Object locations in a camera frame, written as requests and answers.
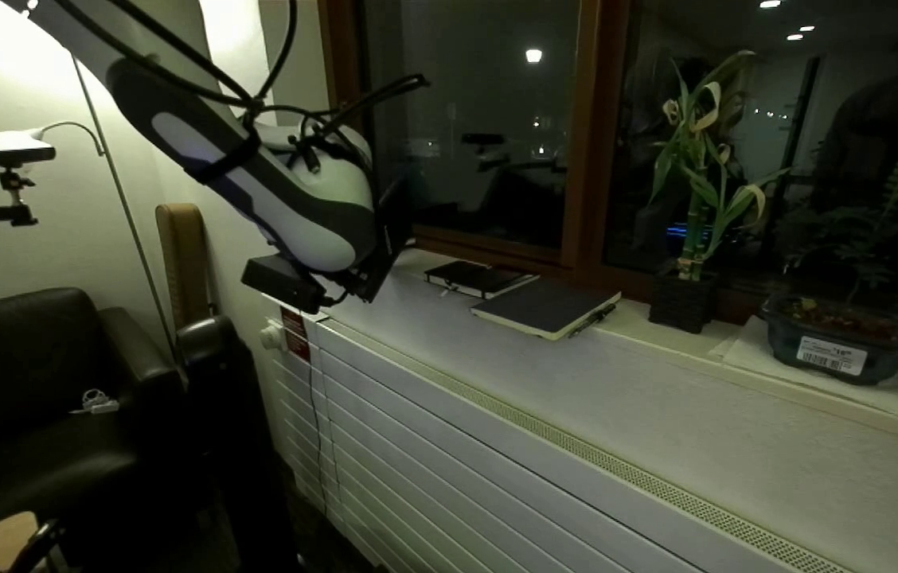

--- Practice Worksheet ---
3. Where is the rounded wooden board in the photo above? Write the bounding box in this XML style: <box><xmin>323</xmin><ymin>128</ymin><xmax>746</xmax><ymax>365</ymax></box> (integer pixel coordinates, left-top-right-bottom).
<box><xmin>152</xmin><ymin>201</ymin><xmax>220</xmax><ymax>330</ymax></box>

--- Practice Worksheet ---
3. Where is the brown wooden window frame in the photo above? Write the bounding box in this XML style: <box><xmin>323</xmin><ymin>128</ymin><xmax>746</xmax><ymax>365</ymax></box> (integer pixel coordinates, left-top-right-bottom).
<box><xmin>316</xmin><ymin>0</ymin><xmax>779</xmax><ymax>305</ymax></box>

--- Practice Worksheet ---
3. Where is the small white object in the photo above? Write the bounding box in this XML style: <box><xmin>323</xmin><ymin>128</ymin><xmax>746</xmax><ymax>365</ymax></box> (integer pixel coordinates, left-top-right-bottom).
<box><xmin>70</xmin><ymin>386</ymin><xmax>124</xmax><ymax>420</ymax></box>

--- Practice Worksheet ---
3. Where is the bamboo plant in square pot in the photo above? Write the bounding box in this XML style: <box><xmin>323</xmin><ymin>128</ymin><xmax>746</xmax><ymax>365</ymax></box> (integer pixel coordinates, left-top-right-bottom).
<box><xmin>645</xmin><ymin>44</ymin><xmax>794</xmax><ymax>338</ymax></box>

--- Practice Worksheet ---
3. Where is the white power plug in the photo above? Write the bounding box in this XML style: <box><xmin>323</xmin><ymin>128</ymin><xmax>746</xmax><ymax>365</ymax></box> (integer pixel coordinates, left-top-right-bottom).
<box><xmin>258</xmin><ymin>314</ymin><xmax>289</xmax><ymax>355</ymax></box>

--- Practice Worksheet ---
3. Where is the thin metal lamp pole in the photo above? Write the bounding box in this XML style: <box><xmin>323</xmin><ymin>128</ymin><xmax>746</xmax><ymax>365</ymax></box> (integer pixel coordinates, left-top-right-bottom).
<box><xmin>67</xmin><ymin>58</ymin><xmax>179</xmax><ymax>352</ymax></box>

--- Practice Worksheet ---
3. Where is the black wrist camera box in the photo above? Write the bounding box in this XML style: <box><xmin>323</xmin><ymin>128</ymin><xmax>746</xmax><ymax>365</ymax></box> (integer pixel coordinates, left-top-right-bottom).
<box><xmin>239</xmin><ymin>251</ymin><xmax>327</xmax><ymax>319</ymax></box>

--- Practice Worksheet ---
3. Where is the large dark hardcover book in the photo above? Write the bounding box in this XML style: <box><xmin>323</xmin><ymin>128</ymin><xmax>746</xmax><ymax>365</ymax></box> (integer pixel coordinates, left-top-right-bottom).
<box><xmin>468</xmin><ymin>272</ymin><xmax>625</xmax><ymax>345</ymax></box>

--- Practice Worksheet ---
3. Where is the fern plant in round pot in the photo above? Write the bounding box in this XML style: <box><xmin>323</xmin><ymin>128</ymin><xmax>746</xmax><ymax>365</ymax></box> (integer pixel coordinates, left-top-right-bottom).
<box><xmin>761</xmin><ymin>145</ymin><xmax>898</xmax><ymax>388</ymax></box>

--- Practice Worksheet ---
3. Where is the black leather armchair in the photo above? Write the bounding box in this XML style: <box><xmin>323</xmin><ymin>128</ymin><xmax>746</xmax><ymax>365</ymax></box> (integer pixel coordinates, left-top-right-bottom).
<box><xmin>0</xmin><ymin>283</ymin><xmax>301</xmax><ymax>573</ymax></box>

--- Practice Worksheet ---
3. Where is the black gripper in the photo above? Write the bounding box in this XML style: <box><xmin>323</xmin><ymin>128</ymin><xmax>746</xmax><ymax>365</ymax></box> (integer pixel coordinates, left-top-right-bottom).
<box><xmin>342</xmin><ymin>185</ymin><xmax>411</xmax><ymax>301</ymax></box>

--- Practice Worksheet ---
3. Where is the white slatted radiator cover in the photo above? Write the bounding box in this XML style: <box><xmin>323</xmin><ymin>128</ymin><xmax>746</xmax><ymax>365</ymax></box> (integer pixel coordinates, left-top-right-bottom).
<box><xmin>258</xmin><ymin>283</ymin><xmax>867</xmax><ymax>573</ymax></box>

